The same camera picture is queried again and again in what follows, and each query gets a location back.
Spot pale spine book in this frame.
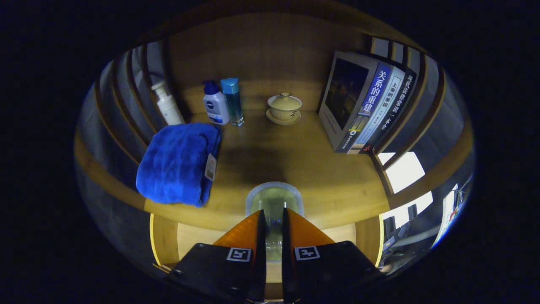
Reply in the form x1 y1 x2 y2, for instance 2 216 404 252
350 65 406 155

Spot green scrub brush white pad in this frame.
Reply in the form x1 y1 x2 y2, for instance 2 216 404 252
245 182 304 262

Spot wooden countertop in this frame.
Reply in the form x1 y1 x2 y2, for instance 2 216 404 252
143 109 391 232

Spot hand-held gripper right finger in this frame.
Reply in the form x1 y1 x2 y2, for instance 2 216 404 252
282 207 384 304

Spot teal clear bottle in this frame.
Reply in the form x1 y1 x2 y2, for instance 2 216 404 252
220 77 245 127

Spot grey book blue spine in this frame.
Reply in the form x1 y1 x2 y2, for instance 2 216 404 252
319 51 393 153

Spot beige lidded teacup with saucer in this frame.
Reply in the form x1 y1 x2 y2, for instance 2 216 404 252
266 92 303 125

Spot white pump bottle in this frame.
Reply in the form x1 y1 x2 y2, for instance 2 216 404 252
151 80 185 126

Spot white lotion bottle blue cap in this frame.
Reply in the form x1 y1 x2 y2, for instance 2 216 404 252
202 80 230 126

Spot black spine book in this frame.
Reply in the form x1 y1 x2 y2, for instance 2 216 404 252
361 70 418 153

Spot wooden cabinet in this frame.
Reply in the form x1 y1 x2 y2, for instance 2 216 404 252
75 11 475 296

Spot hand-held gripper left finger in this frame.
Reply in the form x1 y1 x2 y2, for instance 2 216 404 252
167 209 267 302

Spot blue towel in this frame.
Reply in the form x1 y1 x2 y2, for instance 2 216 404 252
136 123 221 207

